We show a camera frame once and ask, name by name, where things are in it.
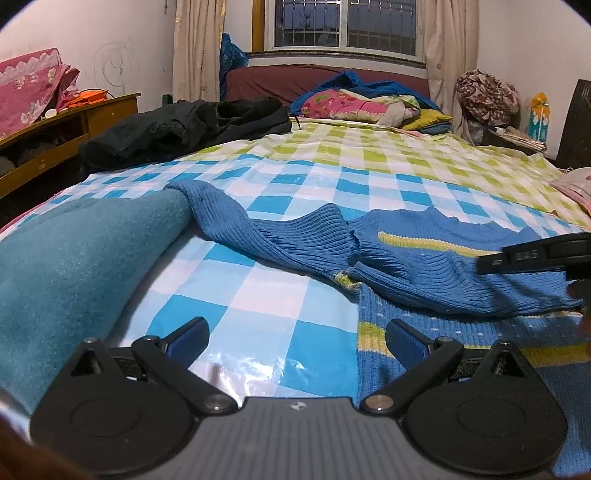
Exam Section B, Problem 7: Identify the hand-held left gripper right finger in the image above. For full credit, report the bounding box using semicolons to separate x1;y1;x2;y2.
360;318;527;415

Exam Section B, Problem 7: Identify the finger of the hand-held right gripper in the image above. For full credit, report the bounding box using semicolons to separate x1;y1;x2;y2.
475;233;591;278

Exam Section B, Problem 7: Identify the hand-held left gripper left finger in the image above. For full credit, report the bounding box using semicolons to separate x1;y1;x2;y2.
69;316;238;414

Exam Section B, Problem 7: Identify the blue knit sweater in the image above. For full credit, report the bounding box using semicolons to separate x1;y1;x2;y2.
166;180;591;476

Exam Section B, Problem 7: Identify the pale pink cloth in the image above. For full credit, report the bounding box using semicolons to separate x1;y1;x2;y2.
549;167;591;213

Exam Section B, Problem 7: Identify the stack of papers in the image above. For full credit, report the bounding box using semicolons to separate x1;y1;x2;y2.
503;124;548;151

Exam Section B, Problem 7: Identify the dark bedside table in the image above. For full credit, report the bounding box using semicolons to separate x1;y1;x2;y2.
480;127;555;158

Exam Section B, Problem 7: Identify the teal folded cloth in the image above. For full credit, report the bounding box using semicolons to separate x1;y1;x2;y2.
0;189;192;414

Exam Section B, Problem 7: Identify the dark board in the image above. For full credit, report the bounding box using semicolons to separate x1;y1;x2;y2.
556;78;591;169

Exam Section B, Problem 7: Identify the yellow and blue bag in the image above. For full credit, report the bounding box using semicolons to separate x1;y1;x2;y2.
526;92;552;144

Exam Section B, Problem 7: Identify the brown floral cloth bundle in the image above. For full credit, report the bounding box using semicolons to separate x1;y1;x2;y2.
456;69;520;127

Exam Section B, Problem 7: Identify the yellow pillow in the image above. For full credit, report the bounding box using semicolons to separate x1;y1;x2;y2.
402;110;453;132

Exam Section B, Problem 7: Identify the checkered bed sheet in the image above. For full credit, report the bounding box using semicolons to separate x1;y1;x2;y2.
0;116;591;444

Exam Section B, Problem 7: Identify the pale grey cloth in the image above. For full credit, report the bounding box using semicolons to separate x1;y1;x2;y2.
379;99;421;126

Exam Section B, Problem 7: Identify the black jacket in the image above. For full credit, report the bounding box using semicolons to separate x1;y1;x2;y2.
78;98;293;171

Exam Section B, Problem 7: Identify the blue blanket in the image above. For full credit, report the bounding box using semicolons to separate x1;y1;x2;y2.
291;70;444;112

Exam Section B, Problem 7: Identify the beige curtain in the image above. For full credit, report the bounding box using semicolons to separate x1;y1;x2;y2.
420;0;481;134
172;0;227;103

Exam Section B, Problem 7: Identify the pink floral quilt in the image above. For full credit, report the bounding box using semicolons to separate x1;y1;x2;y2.
300;90;393;123

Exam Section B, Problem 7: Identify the wooden desk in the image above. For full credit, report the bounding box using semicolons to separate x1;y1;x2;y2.
0;92;141;201

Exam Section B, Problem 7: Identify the orange bag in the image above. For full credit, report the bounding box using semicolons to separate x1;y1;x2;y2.
69;90;109;109

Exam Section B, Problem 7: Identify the maroon headboard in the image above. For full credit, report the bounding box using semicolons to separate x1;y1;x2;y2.
225;65;432;107

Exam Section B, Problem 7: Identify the blue patterned cloth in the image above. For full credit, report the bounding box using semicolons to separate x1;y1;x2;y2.
219;32;249;84

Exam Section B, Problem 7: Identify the pink floral cloth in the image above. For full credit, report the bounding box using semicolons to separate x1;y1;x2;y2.
0;46;81;139

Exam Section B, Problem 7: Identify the barred window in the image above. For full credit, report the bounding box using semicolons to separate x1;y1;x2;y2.
252;0;428;70

